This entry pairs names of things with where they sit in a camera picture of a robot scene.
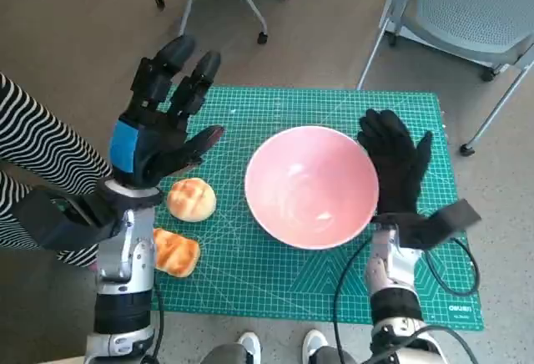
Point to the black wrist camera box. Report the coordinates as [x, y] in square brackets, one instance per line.
[54, 222]
[446, 222]

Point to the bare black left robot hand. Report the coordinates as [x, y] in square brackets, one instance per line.
[154, 143]

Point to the white and black shoe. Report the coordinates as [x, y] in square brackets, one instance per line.
[313, 345]
[250, 345]

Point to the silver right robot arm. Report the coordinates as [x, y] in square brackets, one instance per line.
[394, 305]

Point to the grey mesh chair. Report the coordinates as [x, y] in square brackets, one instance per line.
[471, 5]

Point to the round toy bread bun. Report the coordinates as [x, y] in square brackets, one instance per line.
[192, 199]

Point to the grey leg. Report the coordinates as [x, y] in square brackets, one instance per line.
[225, 355]
[334, 357]

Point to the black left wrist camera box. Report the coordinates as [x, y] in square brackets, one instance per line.
[54, 222]

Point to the pink bowl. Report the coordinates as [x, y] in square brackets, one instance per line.
[313, 180]

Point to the person in striped clothing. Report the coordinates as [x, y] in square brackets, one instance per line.
[41, 138]

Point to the grey chair with casters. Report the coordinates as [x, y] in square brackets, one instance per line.
[262, 38]

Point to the long toy bread loaf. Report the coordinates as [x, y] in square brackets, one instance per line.
[177, 253]

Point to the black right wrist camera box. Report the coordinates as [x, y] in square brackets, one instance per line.
[446, 222]

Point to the green cutting mat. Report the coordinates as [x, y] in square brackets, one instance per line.
[258, 280]

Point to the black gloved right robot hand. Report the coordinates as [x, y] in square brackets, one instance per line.
[396, 163]

